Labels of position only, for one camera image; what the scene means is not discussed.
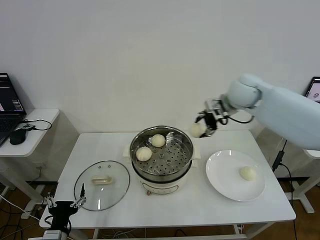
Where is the black laptop with dark screen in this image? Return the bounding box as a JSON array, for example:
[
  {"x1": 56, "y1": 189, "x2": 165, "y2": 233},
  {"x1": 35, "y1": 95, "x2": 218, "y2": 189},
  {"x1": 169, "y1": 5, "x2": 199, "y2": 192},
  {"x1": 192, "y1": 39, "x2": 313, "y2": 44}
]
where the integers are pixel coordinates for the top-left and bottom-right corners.
[{"x1": 0, "y1": 72, "x2": 28, "y2": 148}]

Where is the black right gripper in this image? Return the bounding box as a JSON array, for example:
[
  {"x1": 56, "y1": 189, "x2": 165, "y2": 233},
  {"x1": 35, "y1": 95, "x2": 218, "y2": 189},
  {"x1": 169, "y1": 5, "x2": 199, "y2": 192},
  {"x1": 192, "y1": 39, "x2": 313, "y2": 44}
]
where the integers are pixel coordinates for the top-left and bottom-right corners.
[{"x1": 195, "y1": 111, "x2": 219, "y2": 138}]

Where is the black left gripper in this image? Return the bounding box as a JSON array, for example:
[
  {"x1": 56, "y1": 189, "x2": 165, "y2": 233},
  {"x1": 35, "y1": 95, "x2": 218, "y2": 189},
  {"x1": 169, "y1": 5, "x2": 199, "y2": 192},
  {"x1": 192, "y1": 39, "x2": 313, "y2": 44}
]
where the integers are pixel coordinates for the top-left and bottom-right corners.
[{"x1": 44, "y1": 183, "x2": 88, "y2": 230}]

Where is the white steamed baozi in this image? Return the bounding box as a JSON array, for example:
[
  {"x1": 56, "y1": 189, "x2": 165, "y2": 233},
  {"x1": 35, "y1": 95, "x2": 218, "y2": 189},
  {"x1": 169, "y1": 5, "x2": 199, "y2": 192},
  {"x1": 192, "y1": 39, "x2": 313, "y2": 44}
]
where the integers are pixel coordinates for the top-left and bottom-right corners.
[
  {"x1": 151, "y1": 134, "x2": 166, "y2": 148},
  {"x1": 135, "y1": 146, "x2": 153, "y2": 162},
  {"x1": 238, "y1": 166, "x2": 257, "y2": 181},
  {"x1": 191, "y1": 123, "x2": 208, "y2": 138}
]

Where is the white side table with label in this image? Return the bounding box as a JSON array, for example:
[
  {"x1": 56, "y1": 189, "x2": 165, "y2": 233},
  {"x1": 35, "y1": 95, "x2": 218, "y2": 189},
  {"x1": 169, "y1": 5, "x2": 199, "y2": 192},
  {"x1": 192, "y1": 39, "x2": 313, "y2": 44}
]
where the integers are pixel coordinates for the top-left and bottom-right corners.
[{"x1": 254, "y1": 122, "x2": 320, "y2": 215}]

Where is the cream electric cooking pot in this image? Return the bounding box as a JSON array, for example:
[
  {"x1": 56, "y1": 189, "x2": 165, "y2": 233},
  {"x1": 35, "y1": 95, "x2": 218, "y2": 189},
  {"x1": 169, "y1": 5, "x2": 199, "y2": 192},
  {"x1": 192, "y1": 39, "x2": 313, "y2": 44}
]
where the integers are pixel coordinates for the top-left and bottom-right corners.
[{"x1": 131, "y1": 159, "x2": 198, "y2": 196}]

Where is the black looped laptop cable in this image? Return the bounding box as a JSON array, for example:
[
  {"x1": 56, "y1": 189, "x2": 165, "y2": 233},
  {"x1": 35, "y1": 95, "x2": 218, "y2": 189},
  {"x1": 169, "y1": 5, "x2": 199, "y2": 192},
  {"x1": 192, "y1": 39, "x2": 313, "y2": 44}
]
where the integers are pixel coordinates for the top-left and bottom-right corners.
[{"x1": 21, "y1": 118, "x2": 53, "y2": 131}]

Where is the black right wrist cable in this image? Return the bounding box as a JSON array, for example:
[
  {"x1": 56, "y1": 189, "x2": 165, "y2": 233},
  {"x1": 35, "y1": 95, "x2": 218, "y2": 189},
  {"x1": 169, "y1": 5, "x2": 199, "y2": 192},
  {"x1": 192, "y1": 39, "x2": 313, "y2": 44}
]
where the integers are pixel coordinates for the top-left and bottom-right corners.
[{"x1": 216, "y1": 112, "x2": 256, "y2": 125}]

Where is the white floor cable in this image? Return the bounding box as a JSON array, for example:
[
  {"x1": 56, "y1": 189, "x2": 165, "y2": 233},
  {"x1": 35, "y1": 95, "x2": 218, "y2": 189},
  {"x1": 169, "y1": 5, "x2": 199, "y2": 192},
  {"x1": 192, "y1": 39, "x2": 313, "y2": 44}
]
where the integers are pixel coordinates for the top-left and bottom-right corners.
[{"x1": 0, "y1": 194, "x2": 41, "y2": 222}]

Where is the black cable with adapter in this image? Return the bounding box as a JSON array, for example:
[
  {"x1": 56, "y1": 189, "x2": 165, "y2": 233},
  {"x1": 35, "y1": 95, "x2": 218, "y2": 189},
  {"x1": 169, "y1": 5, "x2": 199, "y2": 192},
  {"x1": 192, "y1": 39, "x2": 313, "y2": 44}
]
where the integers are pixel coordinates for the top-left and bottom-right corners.
[{"x1": 271, "y1": 139, "x2": 299, "y2": 240}]

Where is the grey laptop with light screen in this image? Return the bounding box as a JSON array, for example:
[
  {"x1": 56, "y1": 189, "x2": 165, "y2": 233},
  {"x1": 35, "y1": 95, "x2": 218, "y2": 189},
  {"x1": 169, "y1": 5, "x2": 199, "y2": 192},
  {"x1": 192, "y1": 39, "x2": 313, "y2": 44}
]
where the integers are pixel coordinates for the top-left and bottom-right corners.
[{"x1": 304, "y1": 76, "x2": 320, "y2": 105}]

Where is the round glass pot lid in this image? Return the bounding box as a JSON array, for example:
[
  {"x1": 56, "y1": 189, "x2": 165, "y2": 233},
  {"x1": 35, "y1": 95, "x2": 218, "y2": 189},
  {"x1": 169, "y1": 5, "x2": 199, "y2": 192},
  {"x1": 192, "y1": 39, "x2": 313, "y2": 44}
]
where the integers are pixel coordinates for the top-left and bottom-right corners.
[{"x1": 73, "y1": 160, "x2": 131, "y2": 212}]

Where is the white side table with mouse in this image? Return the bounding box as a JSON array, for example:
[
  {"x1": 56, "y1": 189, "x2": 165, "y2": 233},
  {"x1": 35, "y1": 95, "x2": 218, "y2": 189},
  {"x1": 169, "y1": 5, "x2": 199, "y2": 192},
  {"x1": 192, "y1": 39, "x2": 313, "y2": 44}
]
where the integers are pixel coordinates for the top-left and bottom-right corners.
[{"x1": 0, "y1": 108, "x2": 61, "y2": 208}]

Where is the round white plate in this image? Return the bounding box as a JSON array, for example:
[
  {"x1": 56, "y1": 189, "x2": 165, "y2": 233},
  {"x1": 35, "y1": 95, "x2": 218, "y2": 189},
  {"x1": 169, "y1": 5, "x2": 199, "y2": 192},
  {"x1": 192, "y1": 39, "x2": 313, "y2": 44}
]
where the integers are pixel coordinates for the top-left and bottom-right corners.
[{"x1": 205, "y1": 149, "x2": 266, "y2": 202}]

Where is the stainless steel steamer basket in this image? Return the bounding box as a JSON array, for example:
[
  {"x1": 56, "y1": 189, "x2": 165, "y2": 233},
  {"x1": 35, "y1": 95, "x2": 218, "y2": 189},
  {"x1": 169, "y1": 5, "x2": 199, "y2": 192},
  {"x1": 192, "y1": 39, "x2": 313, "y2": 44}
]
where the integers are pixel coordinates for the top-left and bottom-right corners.
[{"x1": 122, "y1": 125, "x2": 202, "y2": 177}]

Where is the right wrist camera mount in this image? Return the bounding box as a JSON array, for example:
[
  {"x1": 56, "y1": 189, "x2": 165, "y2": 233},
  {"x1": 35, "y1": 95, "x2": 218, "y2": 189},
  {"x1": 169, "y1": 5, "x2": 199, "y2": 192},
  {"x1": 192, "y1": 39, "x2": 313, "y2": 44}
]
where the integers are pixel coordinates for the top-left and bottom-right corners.
[{"x1": 204, "y1": 98, "x2": 229, "y2": 118}]

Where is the black computer mouse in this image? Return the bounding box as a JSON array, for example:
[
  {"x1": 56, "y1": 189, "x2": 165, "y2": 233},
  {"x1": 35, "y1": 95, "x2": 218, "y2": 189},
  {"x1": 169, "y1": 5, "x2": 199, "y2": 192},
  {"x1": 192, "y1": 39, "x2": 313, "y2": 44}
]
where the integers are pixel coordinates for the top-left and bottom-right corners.
[{"x1": 9, "y1": 129, "x2": 27, "y2": 146}]

